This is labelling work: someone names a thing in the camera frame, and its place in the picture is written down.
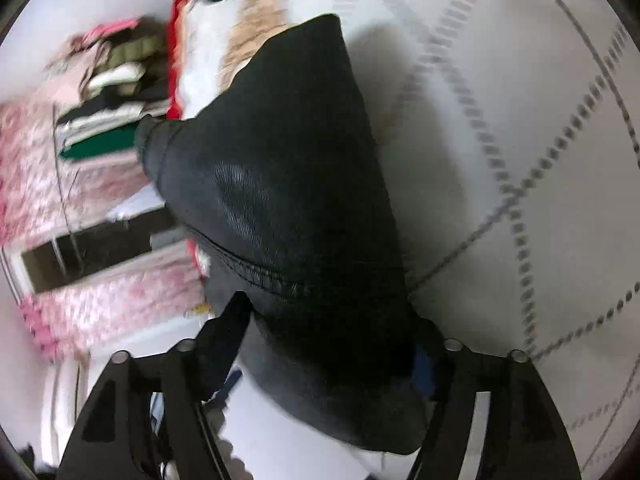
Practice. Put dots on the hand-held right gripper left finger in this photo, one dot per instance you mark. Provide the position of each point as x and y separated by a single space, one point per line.
225 340

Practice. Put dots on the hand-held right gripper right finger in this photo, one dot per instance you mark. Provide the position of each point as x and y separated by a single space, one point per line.
425 372

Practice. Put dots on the black leather jacket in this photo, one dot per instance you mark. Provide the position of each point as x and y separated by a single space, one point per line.
280 210

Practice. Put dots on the stack of folded clothes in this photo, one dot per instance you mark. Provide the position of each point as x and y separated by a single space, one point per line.
150 92

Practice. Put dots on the pink floral cloth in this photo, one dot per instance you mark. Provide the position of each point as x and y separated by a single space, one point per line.
115 300

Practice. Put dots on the pink fluffy hanging garment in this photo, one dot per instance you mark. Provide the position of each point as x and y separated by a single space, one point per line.
110 185

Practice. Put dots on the green hanging garment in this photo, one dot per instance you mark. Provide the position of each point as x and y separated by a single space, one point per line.
100 146

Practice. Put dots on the white diamond-patterned blanket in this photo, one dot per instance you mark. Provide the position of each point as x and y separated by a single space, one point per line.
525 110

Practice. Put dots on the white puffer jacket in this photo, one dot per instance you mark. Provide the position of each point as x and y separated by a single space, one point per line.
115 77

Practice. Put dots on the olive puffer jacket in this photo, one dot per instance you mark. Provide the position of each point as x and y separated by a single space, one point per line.
132 52

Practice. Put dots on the pale pink jacket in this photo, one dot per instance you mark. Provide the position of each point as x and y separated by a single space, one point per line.
75 72

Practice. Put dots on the hot pink garment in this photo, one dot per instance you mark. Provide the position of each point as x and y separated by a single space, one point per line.
110 29

